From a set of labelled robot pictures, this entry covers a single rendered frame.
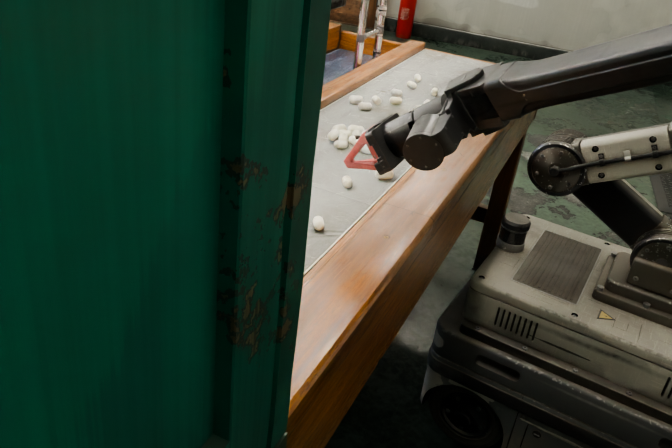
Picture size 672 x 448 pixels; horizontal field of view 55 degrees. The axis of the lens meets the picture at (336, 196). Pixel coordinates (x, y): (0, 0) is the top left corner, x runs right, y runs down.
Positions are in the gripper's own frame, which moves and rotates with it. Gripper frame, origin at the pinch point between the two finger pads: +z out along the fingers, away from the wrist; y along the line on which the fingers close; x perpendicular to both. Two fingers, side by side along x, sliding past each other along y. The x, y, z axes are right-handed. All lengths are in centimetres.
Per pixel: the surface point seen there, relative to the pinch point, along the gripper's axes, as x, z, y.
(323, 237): 8.4, 7.7, 6.0
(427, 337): 69, 54, -71
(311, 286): 10.4, 0.9, 22.1
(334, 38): -29, 60, -122
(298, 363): 14.1, -4.0, 36.1
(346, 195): 6.4, 10.7, -9.8
